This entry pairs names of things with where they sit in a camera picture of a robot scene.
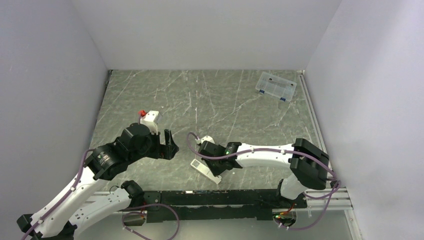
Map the white remote control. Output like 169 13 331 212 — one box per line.
190 159 222 185

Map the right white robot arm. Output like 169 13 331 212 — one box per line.
194 138 330 208

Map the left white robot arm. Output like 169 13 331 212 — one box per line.
17 123 179 240

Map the clear plastic organizer box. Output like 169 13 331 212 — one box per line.
255 72 297 102

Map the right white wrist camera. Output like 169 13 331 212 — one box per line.
195 135 215 146

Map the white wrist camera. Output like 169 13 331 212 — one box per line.
195 135 215 146
138 110 162 135

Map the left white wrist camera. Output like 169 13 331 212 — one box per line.
138 110 162 135

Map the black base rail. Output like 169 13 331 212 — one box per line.
125 189 308 223

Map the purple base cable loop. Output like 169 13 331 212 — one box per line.
121 202 180 240

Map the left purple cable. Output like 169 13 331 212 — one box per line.
21 149 95 240

